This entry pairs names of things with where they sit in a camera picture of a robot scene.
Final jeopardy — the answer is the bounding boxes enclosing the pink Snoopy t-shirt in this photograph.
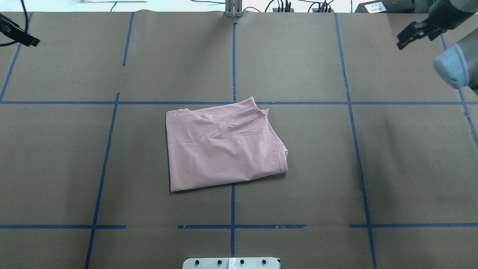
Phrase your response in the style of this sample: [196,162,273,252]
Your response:
[165,97,288,192]

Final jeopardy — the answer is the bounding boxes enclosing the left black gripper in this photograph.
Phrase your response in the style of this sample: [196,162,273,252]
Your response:
[0,13,41,47]

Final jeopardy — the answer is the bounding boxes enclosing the black device with label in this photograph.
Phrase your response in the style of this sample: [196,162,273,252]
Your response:
[354,0,436,14]

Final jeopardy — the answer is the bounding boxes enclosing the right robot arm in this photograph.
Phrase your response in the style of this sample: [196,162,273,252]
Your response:
[397,0,478,94]

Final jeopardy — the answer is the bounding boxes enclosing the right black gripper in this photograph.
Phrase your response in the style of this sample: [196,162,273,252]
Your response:
[397,16,448,50]

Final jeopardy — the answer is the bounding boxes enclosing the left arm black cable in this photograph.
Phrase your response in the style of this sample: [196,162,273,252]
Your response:
[0,0,30,47]

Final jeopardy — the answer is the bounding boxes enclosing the aluminium frame post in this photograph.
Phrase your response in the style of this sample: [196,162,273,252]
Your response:
[224,0,243,18]

